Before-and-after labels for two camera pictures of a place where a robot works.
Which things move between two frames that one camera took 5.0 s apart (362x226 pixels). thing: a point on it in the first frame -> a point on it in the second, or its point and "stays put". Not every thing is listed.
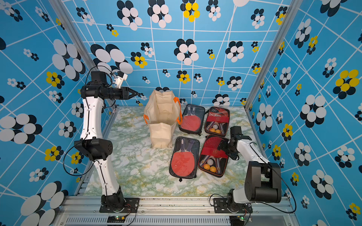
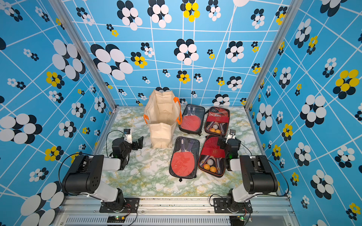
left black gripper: [126, 91] -> [140, 142]
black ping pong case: [184, 159] stays put
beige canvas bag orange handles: [162, 111] stays put
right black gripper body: [226, 147] stays put
